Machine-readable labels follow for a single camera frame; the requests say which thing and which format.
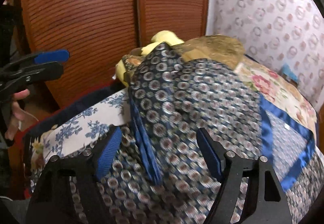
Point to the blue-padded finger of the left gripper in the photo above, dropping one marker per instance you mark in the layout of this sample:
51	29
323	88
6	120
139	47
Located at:
61	55

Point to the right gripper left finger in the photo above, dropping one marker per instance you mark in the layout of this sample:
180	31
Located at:
92	165

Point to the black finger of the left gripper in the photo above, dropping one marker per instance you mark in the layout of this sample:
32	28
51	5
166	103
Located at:
15	78

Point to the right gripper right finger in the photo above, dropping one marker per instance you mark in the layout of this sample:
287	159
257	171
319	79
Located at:
227	167

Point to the navy circle-patterned silk garment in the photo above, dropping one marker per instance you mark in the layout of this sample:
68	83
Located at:
159	174

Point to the person's left hand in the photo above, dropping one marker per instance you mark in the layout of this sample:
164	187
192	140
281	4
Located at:
18	115

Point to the blue floral white blanket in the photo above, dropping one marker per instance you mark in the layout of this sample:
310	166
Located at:
87	126

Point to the brown louvered wardrobe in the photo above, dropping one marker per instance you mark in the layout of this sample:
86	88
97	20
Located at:
97	33

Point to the yellow plush toy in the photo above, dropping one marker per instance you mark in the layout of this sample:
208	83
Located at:
127	65

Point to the pink rose floral bedspread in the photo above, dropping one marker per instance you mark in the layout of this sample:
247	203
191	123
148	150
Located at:
278	91

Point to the blue toy on headboard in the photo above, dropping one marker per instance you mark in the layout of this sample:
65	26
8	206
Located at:
288	75

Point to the brown gold patterned cushion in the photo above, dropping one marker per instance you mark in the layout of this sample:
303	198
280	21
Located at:
219	48

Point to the pink ring-patterned curtain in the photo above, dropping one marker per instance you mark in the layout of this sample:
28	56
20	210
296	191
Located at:
276	33

